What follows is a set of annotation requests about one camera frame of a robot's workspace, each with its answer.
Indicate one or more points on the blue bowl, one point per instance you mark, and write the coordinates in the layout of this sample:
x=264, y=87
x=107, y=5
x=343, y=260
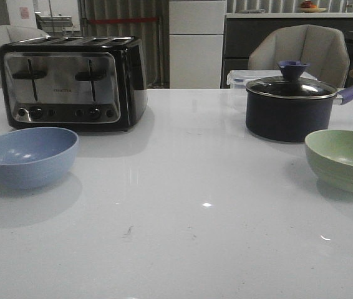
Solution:
x=36, y=157

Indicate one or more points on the green bowl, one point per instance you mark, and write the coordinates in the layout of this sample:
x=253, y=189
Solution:
x=329, y=154

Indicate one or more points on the clear plastic food container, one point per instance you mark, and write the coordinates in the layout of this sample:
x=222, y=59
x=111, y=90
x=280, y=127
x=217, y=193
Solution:
x=237, y=80

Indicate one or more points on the dark blue saucepan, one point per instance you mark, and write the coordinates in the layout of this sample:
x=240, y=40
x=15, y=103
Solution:
x=291, y=120

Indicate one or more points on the black and silver toaster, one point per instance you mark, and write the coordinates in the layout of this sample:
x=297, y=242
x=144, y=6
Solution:
x=79, y=83

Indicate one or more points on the white refrigerator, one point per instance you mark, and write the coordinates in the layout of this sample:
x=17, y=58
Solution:
x=196, y=31

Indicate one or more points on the glass lid with blue knob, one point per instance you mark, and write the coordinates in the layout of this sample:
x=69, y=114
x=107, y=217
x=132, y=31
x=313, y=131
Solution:
x=291, y=84

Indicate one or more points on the beige chair right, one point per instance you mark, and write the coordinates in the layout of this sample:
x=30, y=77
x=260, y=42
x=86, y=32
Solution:
x=323, y=47

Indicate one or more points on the fruit bowl on counter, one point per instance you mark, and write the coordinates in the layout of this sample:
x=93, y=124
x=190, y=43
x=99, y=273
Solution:
x=310, y=7

